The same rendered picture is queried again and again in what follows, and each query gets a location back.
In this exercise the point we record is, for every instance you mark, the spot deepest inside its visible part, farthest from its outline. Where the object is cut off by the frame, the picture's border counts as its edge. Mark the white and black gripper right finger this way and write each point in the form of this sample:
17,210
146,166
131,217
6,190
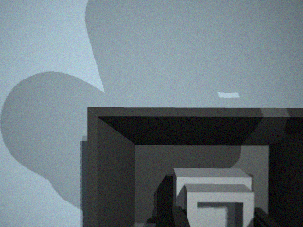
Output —
261,219

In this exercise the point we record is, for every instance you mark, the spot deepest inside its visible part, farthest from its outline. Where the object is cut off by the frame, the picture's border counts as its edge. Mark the grey block with square pocket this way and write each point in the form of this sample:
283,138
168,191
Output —
214,197

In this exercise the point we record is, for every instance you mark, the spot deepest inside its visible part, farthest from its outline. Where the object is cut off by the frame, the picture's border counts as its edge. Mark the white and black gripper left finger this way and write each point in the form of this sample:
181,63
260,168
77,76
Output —
179,217

